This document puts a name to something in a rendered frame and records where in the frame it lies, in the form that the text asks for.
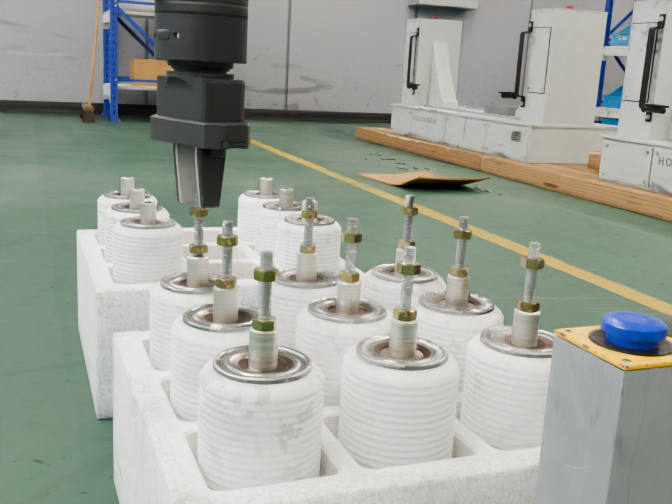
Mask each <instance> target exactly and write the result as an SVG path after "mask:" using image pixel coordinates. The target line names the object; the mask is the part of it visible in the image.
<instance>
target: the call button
mask: <svg viewBox="0 0 672 504"><path fill-rule="evenodd" d="M600 328H601V329H602V330H603V331H604V332H606V339H607V340H608V341H609V342H611V343H613V344H615V345H618V346H621V347H625V348H631V349H639V350H650V349H655V348H657V347H658V344H659V341H662V340H664V339H666V337H667V330H668V326H667V325H666V324H665V323H664V322H663V321H662V320H660V319H658V318H656V317H653V316H650V315H647V314H642V313H637V312H629V311H613V312H609V313H607V314H605V315H603V316H602V319H601V326H600Z"/></svg>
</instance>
